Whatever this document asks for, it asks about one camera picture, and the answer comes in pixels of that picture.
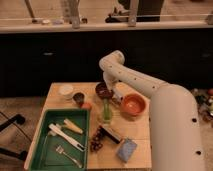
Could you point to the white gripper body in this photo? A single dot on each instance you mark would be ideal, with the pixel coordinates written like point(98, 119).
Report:
point(111, 82)

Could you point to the purple bowl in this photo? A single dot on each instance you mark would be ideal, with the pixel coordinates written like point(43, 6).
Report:
point(102, 91)

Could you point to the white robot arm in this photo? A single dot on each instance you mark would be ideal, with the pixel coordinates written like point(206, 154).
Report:
point(175, 136)

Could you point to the orange bowl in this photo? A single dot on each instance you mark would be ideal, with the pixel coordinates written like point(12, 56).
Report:
point(133, 104)

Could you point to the orange fruit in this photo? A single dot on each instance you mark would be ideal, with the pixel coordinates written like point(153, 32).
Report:
point(87, 106)

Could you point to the green bottle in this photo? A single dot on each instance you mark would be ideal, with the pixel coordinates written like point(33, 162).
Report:
point(107, 112)

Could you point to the white cup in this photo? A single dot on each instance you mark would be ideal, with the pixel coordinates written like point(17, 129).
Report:
point(66, 91)

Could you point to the black brush block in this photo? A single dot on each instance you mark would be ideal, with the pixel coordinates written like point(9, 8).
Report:
point(111, 134)

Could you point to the yellow corn cob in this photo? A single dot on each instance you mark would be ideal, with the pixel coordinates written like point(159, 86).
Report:
point(72, 126)

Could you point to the bunch of dark grapes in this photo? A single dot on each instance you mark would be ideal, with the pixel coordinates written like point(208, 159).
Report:
point(96, 140)

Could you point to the blue sponge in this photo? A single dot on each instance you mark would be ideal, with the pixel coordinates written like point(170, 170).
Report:
point(126, 150)

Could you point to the white spatula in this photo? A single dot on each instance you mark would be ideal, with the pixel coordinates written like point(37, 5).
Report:
point(69, 139)

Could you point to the silver fork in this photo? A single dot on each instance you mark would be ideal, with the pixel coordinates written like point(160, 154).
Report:
point(61, 150)

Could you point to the black chair base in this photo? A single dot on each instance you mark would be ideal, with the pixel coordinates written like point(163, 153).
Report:
point(9, 131)

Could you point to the green plastic tray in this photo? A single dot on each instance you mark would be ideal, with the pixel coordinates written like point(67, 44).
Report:
point(45, 157)

